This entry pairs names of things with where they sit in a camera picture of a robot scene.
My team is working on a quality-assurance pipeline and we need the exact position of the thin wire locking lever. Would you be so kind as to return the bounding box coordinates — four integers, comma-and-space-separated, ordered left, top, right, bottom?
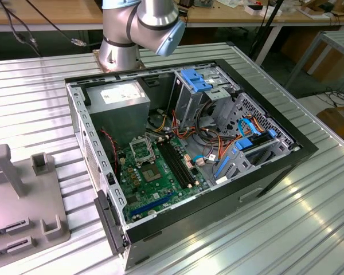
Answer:
144, 132, 158, 167

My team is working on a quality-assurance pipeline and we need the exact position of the metal socket cover frame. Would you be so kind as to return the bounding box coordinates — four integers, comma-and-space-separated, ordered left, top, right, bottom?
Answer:
128, 134, 156, 166

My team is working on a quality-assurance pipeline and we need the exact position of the CPU socket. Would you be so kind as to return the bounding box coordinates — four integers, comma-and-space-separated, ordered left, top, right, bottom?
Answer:
140, 163, 165, 184

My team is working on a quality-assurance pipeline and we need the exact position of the black RAM slot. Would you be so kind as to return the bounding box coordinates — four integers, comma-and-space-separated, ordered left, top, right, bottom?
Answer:
166, 138, 198, 186
163, 139, 195, 187
157, 141, 189, 189
159, 140, 191, 188

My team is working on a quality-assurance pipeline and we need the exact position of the grey metal drive cage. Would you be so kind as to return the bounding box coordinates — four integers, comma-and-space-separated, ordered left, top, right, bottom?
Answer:
171, 64, 243, 131

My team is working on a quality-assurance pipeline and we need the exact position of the green motherboard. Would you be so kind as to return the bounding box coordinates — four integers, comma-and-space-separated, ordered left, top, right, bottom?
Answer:
118, 134, 212, 225

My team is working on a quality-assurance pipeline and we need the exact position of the grey power supply unit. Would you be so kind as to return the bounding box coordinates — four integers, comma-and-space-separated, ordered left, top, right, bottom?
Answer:
84, 80, 151, 147

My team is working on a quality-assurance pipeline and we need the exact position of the blue plastic drive latch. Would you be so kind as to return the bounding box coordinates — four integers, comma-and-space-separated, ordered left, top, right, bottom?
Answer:
180, 68, 216, 94

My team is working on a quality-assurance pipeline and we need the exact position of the blue expansion slot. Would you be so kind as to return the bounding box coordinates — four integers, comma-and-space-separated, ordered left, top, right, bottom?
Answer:
130, 191, 175, 218

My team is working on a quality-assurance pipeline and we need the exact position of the blue disk carrier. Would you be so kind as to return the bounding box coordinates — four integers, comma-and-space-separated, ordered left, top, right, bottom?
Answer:
234, 129, 277, 152

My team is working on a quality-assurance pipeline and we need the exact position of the black open PC case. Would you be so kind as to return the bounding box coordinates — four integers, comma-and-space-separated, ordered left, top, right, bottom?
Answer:
64, 58, 319, 272

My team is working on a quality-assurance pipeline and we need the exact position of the perforated metal disk bay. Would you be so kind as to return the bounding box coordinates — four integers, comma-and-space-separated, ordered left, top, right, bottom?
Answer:
214, 91, 302, 184

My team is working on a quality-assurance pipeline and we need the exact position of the black plastic case latch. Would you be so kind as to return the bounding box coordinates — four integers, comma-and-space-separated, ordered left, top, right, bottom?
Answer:
93, 188, 127, 257

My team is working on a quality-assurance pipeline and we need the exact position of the black slanted pole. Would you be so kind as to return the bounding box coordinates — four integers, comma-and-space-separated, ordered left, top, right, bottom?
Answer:
248, 0, 284, 62

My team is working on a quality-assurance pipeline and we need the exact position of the grey plastic parts rack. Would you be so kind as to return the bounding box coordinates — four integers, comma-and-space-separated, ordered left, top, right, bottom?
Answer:
0, 144, 72, 258

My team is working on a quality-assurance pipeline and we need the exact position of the wooden desk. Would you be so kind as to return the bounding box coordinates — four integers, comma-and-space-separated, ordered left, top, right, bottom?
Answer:
0, 0, 344, 66

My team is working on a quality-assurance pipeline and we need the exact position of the brown cardboard box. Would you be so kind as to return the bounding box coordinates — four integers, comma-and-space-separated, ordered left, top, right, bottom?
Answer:
316, 105, 344, 142

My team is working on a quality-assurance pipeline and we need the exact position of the yellow wire bundle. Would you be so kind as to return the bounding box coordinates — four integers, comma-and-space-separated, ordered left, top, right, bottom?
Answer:
151, 119, 169, 135

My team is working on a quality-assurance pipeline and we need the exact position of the black wire bundle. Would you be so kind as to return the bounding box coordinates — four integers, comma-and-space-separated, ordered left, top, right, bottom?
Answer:
195, 99, 220, 137

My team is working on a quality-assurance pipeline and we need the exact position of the orange red wire bundle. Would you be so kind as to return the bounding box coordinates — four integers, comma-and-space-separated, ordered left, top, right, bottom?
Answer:
170, 110, 241, 166

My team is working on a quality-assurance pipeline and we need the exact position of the multicolour twisted fan wire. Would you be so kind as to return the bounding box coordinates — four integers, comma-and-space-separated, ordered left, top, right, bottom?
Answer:
99, 128, 121, 176

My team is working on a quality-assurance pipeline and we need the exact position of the blue plastic rail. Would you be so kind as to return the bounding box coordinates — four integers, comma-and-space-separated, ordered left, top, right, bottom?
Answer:
213, 156, 233, 180

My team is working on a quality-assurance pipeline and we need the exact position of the light blue data wire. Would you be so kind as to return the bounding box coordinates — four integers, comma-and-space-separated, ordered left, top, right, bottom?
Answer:
237, 116, 262, 139

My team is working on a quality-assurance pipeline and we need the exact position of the grey cable bundle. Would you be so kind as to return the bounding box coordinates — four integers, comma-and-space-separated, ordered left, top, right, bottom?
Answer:
0, 0, 88, 57

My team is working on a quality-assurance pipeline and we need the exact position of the grey metal frame table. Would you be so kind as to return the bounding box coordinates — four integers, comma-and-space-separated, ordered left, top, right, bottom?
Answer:
285, 30, 344, 91

